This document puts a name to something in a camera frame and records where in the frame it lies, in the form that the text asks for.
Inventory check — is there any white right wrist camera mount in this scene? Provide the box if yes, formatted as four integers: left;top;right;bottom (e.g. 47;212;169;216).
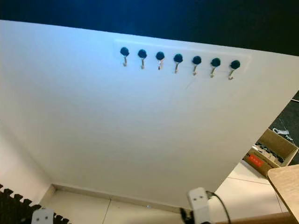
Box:
188;188;213;224

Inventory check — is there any cardboard box with orange label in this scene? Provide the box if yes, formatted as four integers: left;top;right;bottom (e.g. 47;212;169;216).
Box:
243;128;299;177

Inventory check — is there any dark floor mat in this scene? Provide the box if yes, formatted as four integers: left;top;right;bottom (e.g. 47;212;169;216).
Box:
268;91;299;166

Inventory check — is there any light wooden table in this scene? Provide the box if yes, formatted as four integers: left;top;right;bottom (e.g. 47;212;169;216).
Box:
215;164;299;224

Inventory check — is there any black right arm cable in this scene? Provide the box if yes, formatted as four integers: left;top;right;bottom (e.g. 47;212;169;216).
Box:
206;191;232;224

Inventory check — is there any black knob metal hook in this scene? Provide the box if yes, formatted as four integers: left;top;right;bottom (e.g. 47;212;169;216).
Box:
156;51;165;71
173;53;183;74
228;60;241;81
192;56;202;76
210;57;221;78
138;49;147;70
120;47;130;67

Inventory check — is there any black foam puzzle mat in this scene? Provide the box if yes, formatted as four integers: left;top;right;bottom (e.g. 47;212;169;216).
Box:
0;185;71;224

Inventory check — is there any small white floor object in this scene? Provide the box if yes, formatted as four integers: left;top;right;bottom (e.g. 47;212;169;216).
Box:
271;127;292;137

